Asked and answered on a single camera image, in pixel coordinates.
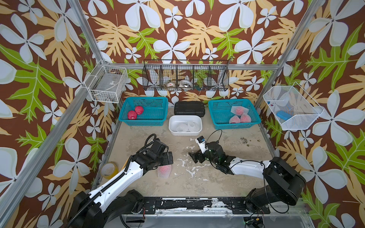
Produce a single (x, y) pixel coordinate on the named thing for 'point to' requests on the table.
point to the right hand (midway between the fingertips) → (193, 148)
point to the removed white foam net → (183, 128)
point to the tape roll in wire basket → (171, 84)
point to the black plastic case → (189, 108)
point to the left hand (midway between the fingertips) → (167, 156)
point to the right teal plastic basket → (220, 113)
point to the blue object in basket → (283, 115)
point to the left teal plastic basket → (155, 112)
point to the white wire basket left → (106, 83)
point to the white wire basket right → (293, 108)
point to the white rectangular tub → (174, 121)
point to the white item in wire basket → (183, 82)
